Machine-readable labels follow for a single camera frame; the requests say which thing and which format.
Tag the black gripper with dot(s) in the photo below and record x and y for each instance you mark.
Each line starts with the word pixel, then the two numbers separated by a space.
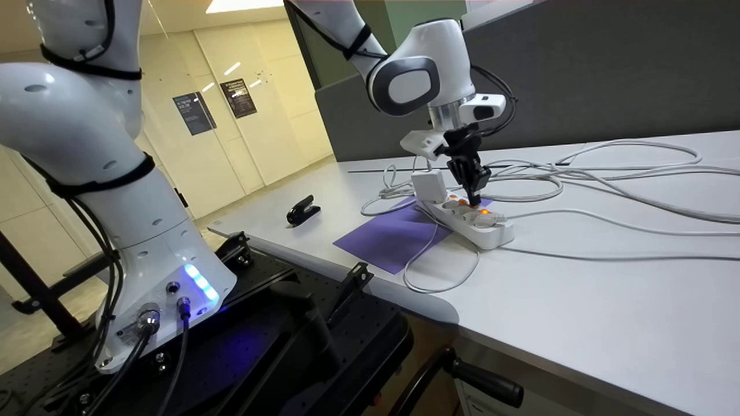
pixel 461 147

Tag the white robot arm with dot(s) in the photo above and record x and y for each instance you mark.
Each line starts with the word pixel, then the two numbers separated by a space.
pixel 74 116

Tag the white power strip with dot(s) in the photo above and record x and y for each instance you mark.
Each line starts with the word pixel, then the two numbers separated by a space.
pixel 477 225

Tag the white power adapter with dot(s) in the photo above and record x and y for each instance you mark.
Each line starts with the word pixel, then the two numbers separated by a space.
pixel 428 186

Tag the purple paper sheet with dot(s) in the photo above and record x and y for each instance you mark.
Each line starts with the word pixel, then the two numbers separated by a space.
pixel 394 239

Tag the grey partition panel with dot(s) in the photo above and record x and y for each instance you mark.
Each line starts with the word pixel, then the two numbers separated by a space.
pixel 586 70

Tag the black clip on table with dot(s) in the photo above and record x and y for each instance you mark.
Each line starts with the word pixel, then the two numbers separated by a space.
pixel 302 211

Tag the black metal stand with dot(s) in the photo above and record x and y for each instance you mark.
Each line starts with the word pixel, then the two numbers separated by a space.
pixel 48 296

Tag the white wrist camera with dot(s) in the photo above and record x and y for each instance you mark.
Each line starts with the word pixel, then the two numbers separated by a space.
pixel 423 143

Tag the black clamp handle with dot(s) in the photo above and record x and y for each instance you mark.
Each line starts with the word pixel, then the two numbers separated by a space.
pixel 453 366

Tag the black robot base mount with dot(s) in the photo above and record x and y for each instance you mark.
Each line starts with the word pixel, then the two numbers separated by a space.
pixel 288 344

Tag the dark wall poster right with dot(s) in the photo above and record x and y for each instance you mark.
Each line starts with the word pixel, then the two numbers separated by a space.
pixel 238 99

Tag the dark wall poster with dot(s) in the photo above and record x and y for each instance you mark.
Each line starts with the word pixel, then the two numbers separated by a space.
pixel 238 99
pixel 194 114

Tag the dark wall poster left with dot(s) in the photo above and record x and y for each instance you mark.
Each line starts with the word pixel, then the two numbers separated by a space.
pixel 194 114

